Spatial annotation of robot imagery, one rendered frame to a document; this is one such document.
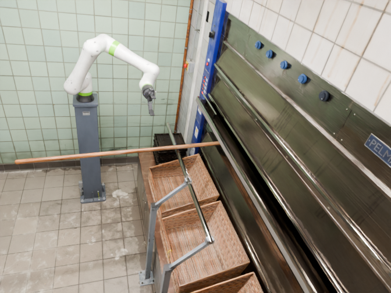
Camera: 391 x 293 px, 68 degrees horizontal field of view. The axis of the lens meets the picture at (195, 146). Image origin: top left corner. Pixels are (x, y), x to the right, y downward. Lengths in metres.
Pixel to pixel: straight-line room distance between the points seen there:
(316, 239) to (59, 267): 2.23
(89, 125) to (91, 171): 0.57
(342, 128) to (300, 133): 0.25
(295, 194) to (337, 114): 0.47
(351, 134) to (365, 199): 0.25
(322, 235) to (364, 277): 0.22
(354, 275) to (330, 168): 0.42
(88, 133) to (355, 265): 2.32
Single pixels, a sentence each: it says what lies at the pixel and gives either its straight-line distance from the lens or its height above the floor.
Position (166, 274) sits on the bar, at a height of 0.92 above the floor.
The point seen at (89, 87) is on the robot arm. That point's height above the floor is 1.33.
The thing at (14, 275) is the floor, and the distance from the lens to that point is 3.06.
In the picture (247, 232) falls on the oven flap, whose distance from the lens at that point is 2.04.
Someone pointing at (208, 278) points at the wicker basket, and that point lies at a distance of 2.05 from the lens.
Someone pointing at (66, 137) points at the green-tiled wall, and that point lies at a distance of 3.64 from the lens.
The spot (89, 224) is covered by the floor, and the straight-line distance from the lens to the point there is 3.23.
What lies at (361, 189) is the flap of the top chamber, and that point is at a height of 1.83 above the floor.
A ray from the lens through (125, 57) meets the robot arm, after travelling 2.37.
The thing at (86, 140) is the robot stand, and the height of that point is 0.81.
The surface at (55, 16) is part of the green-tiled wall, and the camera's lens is 3.08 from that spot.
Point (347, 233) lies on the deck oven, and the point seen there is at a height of 1.65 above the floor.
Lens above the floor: 2.51
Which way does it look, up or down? 36 degrees down
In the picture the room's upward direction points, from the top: 11 degrees clockwise
